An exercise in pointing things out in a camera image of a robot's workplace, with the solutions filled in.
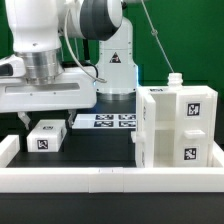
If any white U-shaped fence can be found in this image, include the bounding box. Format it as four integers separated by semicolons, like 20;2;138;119
0;135;224;193

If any white cabinet body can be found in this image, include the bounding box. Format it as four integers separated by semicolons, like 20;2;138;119
130;72;219;168

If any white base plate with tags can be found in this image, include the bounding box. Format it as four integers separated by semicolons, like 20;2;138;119
72;113;136;129

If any small white tagged box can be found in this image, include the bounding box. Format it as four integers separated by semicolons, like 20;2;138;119
27;119;67;152

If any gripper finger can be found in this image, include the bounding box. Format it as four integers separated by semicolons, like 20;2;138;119
17;112;31;129
68;109;76;128

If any white cabinet door panel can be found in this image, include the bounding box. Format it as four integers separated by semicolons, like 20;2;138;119
131;92;156;168
173;92;217;167

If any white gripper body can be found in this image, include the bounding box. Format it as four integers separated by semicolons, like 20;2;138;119
0;55;97;113

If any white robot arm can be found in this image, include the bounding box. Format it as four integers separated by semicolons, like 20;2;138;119
0;0;136;123

